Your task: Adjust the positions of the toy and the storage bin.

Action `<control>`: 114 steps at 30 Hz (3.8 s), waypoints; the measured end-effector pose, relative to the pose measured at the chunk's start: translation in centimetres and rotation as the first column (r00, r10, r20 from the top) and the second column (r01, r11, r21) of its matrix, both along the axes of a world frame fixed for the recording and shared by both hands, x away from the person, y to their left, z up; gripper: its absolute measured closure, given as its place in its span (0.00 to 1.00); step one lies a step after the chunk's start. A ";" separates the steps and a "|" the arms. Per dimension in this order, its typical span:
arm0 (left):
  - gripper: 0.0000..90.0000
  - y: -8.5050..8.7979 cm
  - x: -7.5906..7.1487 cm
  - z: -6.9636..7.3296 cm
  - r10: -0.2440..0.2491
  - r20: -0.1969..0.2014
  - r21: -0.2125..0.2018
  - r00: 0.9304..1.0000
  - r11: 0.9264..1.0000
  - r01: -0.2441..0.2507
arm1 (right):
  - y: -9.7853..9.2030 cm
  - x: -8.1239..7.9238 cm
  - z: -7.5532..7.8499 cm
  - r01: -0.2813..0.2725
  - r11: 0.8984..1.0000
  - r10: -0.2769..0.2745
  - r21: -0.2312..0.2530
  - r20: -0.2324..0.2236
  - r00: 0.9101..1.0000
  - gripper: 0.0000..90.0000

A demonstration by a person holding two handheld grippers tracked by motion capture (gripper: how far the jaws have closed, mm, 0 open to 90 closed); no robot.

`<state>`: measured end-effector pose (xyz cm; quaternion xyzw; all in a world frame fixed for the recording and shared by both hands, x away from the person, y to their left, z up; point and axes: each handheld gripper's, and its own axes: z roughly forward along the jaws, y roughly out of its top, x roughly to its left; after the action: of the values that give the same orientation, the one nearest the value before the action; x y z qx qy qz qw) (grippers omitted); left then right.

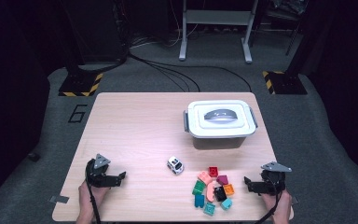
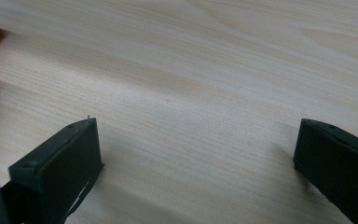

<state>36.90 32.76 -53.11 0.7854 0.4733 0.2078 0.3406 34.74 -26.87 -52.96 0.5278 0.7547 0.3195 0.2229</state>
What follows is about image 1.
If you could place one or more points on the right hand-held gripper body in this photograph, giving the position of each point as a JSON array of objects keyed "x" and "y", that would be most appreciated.
[{"x": 273, "y": 180}]

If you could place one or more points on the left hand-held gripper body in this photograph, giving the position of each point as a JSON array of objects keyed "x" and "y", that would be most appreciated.
[{"x": 97, "y": 179}]

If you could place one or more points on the orange building block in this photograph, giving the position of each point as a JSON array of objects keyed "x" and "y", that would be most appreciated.
[{"x": 229, "y": 189}]

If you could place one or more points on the magenta building block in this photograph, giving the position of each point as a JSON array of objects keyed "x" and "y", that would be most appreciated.
[{"x": 222, "y": 179}]

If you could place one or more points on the light cyan building block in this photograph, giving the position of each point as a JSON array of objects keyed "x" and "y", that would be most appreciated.
[{"x": 226, "y": 203}]

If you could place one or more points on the black building block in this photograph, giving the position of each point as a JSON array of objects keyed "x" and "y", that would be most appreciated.
[{"x": 220, "y": 193}]

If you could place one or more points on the red building block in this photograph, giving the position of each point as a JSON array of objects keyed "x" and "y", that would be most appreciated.
[{"x": 213, "y": 171}]

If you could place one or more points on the pink arch building block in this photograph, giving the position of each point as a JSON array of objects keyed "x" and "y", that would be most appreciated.
[{"x": 210, "y": 193}]

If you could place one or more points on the salmon building brick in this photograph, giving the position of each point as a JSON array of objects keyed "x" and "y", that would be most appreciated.
[{"x": 204, "y": 177}]

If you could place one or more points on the teal square building block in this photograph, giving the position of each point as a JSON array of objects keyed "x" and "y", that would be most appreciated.
[{"x": 209, "y": 208}]

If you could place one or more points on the brown translucent storage box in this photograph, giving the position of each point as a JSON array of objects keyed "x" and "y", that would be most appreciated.
[{"x": 217, "y": 143}]

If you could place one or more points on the green building block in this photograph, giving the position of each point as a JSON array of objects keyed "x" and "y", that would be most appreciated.
[{"x": 198, "y": 187}]

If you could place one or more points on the blue building block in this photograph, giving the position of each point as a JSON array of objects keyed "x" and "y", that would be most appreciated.
[{"x": 199, "y": 201}]

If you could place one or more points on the white toy car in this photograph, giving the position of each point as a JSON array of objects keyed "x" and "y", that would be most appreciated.
[{"x": 175, "y": 165}]

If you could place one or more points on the person's left hand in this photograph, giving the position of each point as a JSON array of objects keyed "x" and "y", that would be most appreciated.
[{"x": 85, "y": 199}]

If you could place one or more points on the person's right hand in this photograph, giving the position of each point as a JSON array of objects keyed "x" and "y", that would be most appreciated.
[{"x": 284, "y": 203}]

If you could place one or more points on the small black floor object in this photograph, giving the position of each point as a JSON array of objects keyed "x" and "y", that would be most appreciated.
[{"x": 33, "y": 156}]

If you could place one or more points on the dark cabinet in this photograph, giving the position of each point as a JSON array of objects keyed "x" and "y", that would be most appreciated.
[{"x": 99, "y": 28}]

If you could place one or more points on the dark cluttered metal stand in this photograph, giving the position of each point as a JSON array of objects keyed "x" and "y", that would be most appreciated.
[{"x": 287, "y": 12}]

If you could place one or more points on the white metal stand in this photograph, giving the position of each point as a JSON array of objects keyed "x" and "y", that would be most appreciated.
[{"x": 217, "y": 17}]

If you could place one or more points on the yellow-black striped base plate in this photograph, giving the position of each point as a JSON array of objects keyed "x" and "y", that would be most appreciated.
[
  {"x": 79, "y": 84},
  {"x": 287, "y": 84}
]

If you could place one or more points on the black stand post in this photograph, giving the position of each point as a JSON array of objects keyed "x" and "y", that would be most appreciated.
[
  {"x": 71, "y": 46},
  {"x": 304, "y": 40}
]

